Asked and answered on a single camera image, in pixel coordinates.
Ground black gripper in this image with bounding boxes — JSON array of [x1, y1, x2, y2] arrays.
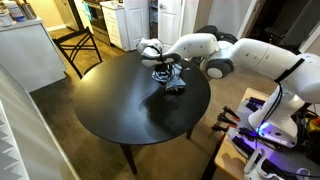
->
[[155, 62, 178, 80]]

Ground blue towel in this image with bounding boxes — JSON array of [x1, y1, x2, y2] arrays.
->
[[151, 63, 187, 93]]

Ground white panel door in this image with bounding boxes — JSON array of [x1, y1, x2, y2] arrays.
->
[[157, 0, 184, 51]]

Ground black bag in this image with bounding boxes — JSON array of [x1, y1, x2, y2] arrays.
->
[[195, 24, 238, 48]]

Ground round black table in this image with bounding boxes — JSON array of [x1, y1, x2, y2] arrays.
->
[[72, 49, 212, 176]]

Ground white drawer cabinet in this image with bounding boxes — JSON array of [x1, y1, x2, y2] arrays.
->
[[99, 0, 150, 53]]

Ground steel kitchen stove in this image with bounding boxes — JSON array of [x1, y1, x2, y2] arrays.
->
[[83, 0, 112, 46]]

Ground black metal chair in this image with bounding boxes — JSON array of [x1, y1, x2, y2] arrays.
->
[[52, 26, 104, 80]]

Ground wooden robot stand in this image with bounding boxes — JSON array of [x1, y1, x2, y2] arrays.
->
[[201, 87, 279, 180]]

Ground dark armchair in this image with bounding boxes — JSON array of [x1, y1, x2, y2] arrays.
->
[[248, 0, 320, 54]]

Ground white kitchen counter cabinet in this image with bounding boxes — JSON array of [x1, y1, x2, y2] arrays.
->
[[0, 16, 68, 94]]

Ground grey metal mounting plate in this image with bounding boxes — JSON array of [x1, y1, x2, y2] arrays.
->
[[228, 98, 320, 180]]

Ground yellow red emergency stop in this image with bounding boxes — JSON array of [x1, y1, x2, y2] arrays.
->
[[306, 116, 320, 134]]

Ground white container blue label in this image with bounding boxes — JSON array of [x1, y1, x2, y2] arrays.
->
[[3, 0, 26, 23]]

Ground clear white jar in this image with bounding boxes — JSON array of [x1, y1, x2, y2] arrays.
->
[[0, 9, 14, 28]]

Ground white vertical window blinds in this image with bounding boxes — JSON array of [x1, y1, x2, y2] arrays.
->
[[0, 99, 31, 180]]

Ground black bracket block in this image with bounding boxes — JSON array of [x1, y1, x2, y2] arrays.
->
[[245, 96, 268, 113]]

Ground black aluminium rail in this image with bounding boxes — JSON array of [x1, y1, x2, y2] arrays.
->
[[231, 134, 268, 162], [259, 156, 292, 180]]

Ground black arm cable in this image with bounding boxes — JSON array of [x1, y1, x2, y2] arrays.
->
[[256, 58, 306, 134]]

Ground black cable bundle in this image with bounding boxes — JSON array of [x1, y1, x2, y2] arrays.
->
[[289, 106, 320, 164]]

